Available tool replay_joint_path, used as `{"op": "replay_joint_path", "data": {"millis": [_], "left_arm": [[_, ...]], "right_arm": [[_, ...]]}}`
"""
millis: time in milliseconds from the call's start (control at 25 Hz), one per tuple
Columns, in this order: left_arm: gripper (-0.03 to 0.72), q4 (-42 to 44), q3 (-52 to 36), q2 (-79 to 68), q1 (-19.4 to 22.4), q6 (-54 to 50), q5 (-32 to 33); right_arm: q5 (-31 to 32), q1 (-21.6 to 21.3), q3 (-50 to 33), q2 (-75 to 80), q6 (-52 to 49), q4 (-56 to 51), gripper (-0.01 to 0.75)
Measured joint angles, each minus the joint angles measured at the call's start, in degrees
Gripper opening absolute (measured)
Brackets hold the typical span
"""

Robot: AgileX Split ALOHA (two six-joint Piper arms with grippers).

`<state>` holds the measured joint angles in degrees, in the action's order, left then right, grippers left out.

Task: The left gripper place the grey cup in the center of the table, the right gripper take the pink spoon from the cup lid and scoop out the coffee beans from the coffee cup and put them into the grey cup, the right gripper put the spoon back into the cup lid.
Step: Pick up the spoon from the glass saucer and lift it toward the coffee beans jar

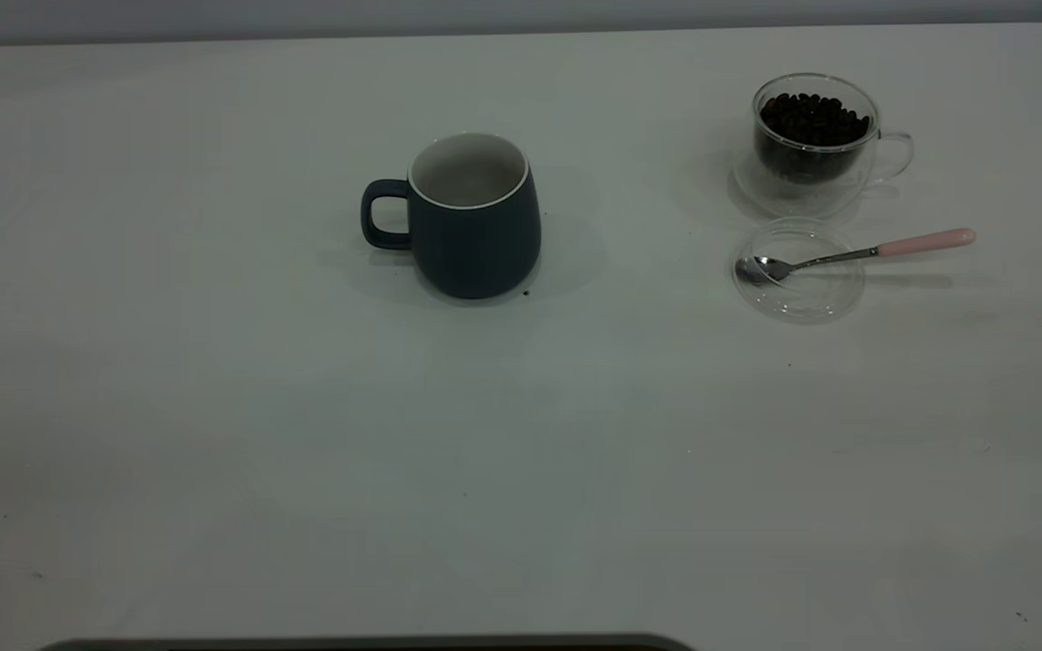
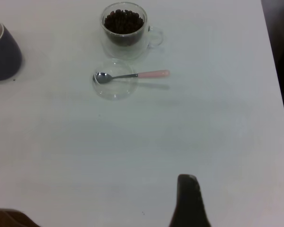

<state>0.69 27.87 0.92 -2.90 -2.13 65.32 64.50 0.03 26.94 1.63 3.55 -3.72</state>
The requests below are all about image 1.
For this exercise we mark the heap of coffee beans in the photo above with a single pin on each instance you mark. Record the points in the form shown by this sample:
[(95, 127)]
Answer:
[(810, 122)]

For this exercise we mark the clear round glass lid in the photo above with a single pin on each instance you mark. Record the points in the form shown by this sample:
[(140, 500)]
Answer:
[(810, 303)]

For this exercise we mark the clear double-wall glass cup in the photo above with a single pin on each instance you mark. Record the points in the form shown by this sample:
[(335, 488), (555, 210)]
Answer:
[(810, 194)]

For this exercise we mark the dark blue-grey ceramic mug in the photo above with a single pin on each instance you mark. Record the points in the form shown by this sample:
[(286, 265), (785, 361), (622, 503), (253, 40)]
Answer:
[(485, 244)]

